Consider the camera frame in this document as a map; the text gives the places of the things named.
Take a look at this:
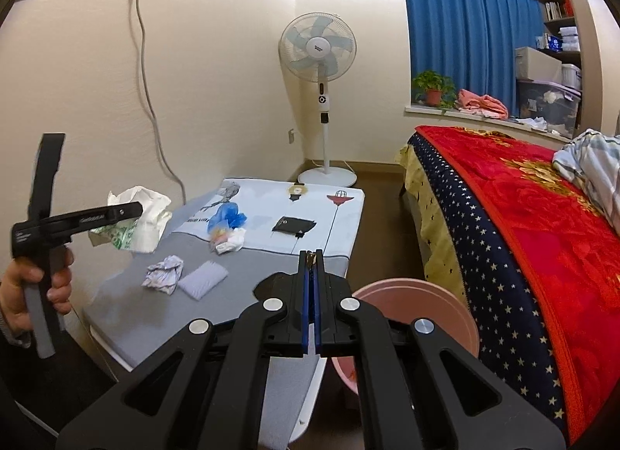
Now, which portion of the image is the pink plastic trash bin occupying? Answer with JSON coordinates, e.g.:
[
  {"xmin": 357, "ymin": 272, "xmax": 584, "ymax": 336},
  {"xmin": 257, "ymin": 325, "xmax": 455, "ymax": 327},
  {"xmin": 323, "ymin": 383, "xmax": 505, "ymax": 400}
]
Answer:
[{"xmin": 332, "ymin": 277, "xmax": 480, "ymax": 397}]

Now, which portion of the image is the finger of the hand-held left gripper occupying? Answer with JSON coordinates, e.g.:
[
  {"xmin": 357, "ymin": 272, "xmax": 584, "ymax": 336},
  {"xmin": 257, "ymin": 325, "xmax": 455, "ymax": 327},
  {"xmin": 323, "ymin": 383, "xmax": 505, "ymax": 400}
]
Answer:
[{"xmin": 70, "ymin": 202, "xmax": 145, "ymax": 240}]

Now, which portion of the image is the white standing fan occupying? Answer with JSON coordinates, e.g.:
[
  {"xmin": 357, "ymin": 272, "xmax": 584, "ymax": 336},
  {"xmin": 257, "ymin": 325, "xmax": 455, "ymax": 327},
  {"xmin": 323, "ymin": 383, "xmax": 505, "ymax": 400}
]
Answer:
[{"xmin": 278, "ymin": 14, "xmax": 359, "ymax": 188}]

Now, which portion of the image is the crumpled white paper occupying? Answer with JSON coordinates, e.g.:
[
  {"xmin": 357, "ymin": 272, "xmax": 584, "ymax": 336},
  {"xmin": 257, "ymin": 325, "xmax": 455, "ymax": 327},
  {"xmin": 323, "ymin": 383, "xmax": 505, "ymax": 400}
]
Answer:
[{"xmin": 142, "ymin": 256, "xmax": 185, "ymax": 296}]

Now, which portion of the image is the navy yellow star bedspread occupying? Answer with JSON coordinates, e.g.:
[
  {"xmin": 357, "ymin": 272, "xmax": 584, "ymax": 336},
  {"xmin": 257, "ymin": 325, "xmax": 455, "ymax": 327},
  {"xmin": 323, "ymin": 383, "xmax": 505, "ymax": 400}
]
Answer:
[{"xmin": 394, "ymin": 133, "xmax": 575, "ymax": 450}]

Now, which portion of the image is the bed with red blanket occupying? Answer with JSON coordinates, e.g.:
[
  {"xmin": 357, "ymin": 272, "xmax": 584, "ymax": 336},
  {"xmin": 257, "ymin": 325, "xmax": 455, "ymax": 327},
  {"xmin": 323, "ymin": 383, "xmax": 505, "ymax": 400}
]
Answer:
[{"xmin": 415, "ymin": 125, "xmax": 620, "ymax": 446}]

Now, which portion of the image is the pink folded cloth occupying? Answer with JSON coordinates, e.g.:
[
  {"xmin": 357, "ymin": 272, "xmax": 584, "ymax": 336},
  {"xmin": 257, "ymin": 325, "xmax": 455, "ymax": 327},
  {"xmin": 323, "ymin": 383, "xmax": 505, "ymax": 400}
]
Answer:
[{"xmin": 456, "ymin": 89, "xmax": 509, "ymax": 119}]

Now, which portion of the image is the blue plastic glove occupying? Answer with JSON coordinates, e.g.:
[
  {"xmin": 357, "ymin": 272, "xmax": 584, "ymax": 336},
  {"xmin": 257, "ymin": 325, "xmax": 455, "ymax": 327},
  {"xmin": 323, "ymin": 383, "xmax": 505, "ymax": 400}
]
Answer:
[{"xmin": 207, "ymin": 203, "xmax": 248, "ymax": 233}]

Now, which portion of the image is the grey power cable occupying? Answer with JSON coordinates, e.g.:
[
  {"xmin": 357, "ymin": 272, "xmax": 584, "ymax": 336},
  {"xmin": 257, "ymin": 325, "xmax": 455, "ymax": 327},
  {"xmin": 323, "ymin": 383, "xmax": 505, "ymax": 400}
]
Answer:
[{"xmin": 128, "ymin": 0, "xmax": 187, "ymax": 204}]

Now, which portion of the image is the pale purple foam sheet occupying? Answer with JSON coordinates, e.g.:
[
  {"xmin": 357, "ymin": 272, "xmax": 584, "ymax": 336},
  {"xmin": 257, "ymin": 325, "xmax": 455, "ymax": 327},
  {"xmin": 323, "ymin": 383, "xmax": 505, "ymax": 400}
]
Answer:
[{"xmin": 177, "ymin": 260, "xmax": 229, "ymax": 302}]

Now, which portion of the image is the white box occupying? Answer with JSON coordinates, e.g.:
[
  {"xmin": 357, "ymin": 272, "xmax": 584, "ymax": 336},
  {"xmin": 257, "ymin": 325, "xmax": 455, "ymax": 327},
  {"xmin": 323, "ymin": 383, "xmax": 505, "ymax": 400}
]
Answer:
[{"xmin": 514, "ymin": 46, "xmax": 563, "ymax": 82}]

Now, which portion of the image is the striped blue quilt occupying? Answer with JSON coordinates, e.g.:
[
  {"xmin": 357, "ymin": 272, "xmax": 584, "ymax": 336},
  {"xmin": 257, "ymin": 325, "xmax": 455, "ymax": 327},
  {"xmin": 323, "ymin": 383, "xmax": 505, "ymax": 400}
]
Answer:
[{"xmin": 552, "ymin": 128, "xmax": 620, "ymax": 238}]

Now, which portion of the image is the white tissue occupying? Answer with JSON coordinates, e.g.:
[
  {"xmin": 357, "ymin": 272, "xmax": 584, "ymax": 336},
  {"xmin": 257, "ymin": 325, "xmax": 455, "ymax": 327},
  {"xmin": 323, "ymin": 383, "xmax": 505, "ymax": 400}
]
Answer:
[{"xmin": 209, "ymin": 227, "xmax": 247, "ymax": 256}]

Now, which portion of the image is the person's left forearm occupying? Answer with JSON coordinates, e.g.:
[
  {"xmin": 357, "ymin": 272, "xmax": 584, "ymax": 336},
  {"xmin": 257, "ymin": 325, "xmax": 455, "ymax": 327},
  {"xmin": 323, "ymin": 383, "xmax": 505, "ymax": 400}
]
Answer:
[{"xmin": 0, "ymin": 309, "xmax": 32, "ymax": 349}]

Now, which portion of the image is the potted green plant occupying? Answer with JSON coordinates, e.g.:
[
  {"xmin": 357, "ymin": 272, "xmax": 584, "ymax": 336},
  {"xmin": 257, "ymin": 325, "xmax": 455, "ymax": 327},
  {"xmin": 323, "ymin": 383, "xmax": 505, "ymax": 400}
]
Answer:
[{"xmin": 412, "ymin": 71, "xmax": 458, "ymax": 109}]

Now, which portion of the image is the dark clear storage box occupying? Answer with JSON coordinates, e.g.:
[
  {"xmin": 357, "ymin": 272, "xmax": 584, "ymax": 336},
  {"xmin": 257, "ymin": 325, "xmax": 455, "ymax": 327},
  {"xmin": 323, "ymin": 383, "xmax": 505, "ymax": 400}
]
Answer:
[{"xmin": 516, "ymin": 78, "xmax": 581, "ymax": 137}]

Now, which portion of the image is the white printed cloth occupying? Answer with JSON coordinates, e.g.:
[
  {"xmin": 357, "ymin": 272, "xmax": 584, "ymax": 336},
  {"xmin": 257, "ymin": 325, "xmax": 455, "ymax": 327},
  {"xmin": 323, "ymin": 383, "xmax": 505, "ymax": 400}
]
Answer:
[{"xmin": 172, "ymin": 178, "xmax": 366, "ymax": 257}]

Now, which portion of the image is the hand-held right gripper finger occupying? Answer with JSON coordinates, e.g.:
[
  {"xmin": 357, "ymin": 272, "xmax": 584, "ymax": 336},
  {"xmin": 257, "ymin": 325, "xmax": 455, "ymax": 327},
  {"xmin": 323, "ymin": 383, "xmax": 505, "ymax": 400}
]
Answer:
[
  {"xmin": 310, "ymin": 249, "xmax": 567, "ymax": 450},
  {"xmin": 55, "ymin": 249, "xmax": 313, "ymax": 450}
]

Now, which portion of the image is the person's left hand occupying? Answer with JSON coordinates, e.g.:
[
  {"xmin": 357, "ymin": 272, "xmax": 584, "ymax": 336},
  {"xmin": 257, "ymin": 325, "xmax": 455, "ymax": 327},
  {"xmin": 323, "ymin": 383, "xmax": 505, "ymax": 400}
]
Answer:
[{"xmin": 0, "ymin": 247, "xmax": 76, "ymax": 335}]

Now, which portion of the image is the wooden bookshelf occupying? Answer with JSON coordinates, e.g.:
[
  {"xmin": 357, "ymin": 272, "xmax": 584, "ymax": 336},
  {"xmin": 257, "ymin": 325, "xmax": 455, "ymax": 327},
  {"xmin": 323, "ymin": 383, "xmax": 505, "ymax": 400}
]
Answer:
[{"xmin": 537, "ymin": 0, "xmax": 604, "ymax": 141}]

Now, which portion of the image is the white green printed tissue pack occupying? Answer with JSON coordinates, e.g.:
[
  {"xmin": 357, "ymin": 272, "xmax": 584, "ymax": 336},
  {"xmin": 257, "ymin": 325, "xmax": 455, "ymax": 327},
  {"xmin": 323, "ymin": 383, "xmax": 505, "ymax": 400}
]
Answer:
[{"xmin": 88, "ymin": 185, "xmax": 173, "ymax": 254}]

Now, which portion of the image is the blue curtain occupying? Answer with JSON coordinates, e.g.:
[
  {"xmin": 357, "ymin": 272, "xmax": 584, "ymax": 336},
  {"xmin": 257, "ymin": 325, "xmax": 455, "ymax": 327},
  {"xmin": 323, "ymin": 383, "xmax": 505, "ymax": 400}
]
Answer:
[{"xmin": 398, "ymin": 0, "xmax": 548, "ymax": 117}]

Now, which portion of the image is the row of books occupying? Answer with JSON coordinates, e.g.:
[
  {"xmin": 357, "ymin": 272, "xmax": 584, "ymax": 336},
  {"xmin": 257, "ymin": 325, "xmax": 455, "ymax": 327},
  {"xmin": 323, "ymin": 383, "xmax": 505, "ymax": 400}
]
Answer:
[{"xmin": 545, "ymin": 0, "xmax": 575, "ymax": 20}]

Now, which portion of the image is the white folding table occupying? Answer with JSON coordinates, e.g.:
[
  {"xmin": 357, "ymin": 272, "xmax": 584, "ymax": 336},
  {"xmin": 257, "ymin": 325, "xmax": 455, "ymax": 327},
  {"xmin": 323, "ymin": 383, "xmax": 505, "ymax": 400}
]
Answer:
[{"xmin": 80, "ymin": 178, "xmax": 366, "ymax": 450}]

